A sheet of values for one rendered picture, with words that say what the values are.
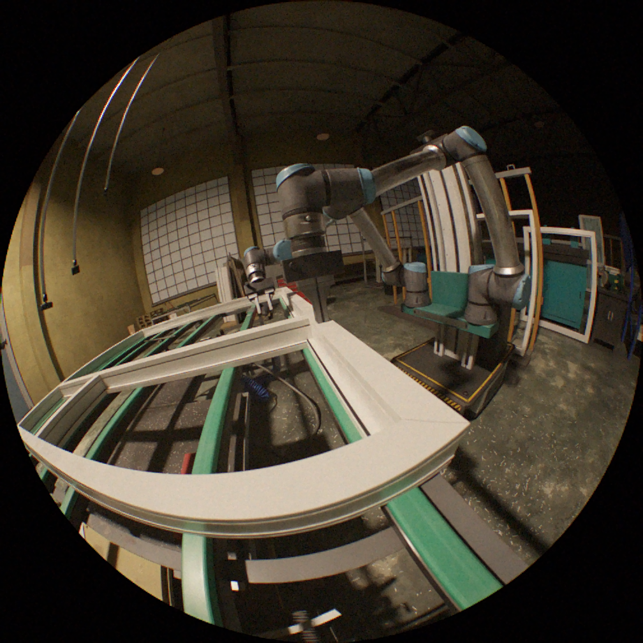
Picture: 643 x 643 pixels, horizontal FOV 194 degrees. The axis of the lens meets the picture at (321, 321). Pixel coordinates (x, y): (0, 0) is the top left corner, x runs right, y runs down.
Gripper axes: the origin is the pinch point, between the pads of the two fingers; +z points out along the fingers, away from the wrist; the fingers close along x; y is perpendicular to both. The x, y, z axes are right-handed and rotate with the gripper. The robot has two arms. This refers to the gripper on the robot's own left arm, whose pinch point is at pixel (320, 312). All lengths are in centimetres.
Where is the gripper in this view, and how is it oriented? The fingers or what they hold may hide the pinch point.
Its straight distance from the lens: 43.4
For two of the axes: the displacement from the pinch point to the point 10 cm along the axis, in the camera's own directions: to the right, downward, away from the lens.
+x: 9.5, -2.5, 2.1
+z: 1.8, 9.4, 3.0
